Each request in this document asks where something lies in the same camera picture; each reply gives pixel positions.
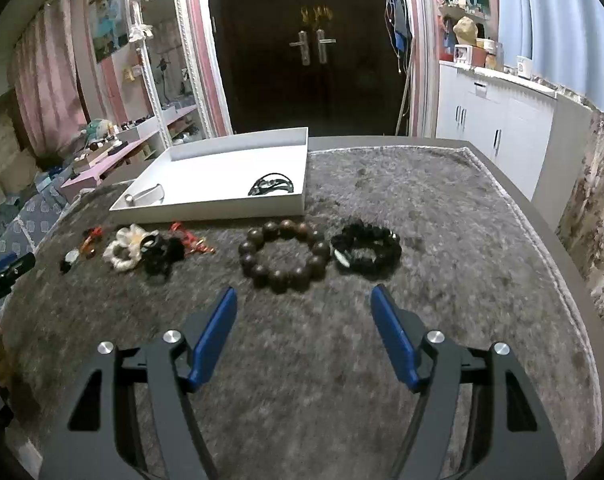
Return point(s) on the grey patterned blanket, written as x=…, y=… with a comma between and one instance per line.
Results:
x=27, y=220

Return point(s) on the small black hair clip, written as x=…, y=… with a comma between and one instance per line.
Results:
x=262, y=180

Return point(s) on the white scrunchie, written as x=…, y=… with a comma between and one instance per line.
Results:
x=117, y=250

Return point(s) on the pink curtain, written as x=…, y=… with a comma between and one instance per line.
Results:
x=47, y=85

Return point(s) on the white cup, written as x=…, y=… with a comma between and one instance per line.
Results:
x=523, y=66

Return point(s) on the blue curtain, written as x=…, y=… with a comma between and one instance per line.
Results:
x=556, y=20

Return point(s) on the wall poster with blue figure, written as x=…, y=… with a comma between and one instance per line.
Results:
x=107, y=25

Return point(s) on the dark double door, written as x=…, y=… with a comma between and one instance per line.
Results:
x=262, y=85

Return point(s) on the white cabinet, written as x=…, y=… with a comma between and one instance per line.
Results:
x=481, y=120

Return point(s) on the floral cloth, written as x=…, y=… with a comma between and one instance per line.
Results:
x=596, y=210

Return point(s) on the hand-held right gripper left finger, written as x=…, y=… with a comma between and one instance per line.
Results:
x=217, y=330

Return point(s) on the grey fluffy rug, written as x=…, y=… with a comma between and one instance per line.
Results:
x=431, y=200

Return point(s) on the yellow figurine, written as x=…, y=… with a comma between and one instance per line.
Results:
x=465, y=32

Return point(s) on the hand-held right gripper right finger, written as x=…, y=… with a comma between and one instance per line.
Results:
x=394, y=330

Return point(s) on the white rectangular tray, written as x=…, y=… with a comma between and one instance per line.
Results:
x=222, y=180

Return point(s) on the white fabric flower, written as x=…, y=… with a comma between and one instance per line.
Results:
x=142, y=33

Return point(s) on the pink shelf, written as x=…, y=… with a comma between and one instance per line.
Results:
x=97, y=172

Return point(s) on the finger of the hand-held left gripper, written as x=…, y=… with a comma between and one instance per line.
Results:
x=7, y=270

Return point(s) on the small white clock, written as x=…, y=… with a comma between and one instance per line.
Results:
x=463, y=54

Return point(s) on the black scrunchie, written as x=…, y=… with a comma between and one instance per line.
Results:
x=169, y=257

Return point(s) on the white framed mirror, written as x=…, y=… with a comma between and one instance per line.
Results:
x=172, y=60

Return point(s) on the silver bangle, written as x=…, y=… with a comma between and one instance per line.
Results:
x=147, y=191

